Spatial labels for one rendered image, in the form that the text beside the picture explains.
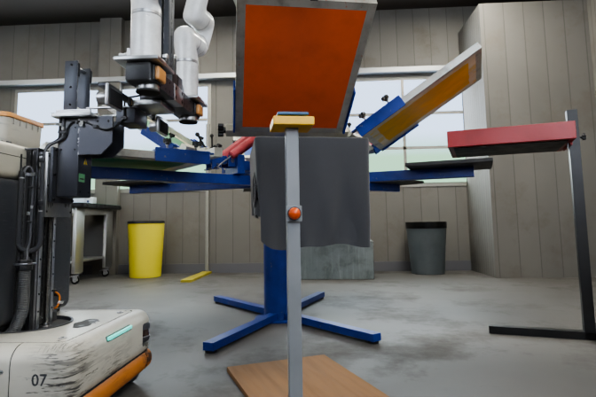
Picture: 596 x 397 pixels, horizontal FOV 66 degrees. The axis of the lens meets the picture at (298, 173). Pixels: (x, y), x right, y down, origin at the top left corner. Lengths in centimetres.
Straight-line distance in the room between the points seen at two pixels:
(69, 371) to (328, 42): 158
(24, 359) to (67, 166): 64
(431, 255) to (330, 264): 121
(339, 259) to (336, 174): 338
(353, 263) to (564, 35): 348
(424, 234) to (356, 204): 376
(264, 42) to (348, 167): 69
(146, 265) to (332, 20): 433
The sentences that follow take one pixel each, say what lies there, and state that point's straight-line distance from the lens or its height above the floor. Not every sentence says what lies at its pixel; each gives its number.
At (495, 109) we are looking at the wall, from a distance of 556.
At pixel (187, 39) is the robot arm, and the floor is 138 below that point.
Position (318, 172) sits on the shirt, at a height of 81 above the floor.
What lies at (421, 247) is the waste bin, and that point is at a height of 31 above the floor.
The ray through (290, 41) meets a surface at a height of 142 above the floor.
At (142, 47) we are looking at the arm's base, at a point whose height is 117.
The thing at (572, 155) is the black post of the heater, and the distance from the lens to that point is 284.
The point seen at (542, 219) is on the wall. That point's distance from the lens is 559.
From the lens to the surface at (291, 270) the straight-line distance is 144.
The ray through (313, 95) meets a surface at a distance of 231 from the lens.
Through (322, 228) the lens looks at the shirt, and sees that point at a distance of 175.
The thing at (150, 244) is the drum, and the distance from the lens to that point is 578.
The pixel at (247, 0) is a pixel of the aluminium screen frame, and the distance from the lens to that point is 198.
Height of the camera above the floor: 62
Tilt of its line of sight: 6 degrees up
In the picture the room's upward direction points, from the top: 1 degrees counter-clockwise
